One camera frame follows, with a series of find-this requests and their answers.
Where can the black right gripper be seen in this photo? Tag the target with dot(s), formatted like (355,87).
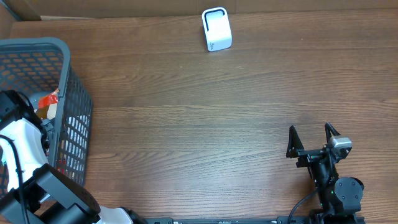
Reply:
(313,154)

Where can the orange biscuit pack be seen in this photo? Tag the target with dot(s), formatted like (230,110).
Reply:
(45,104)

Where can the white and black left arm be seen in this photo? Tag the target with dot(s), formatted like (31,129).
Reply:
(37,192)

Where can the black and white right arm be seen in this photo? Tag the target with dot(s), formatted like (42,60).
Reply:
(340,197)

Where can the white barcode scanner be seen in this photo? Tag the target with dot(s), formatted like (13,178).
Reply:
(217,29)

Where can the grey plastic shopping basket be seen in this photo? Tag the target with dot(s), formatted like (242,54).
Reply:
(29,66)

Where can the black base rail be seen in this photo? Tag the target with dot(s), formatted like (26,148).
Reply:
(278,220)

